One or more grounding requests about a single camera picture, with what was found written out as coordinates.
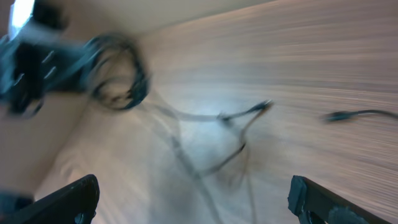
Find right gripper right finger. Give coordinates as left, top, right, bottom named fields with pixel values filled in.
left=287, top=175, right=389, bottom=224

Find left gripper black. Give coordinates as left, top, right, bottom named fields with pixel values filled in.
left=1, top=35, right=62, bottom=115

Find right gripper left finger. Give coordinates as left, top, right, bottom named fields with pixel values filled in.
left=2, top=174, right=100, bottom=224

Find black usb cables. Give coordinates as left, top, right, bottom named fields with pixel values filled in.
left=83, top=32, right=398, bottom=224

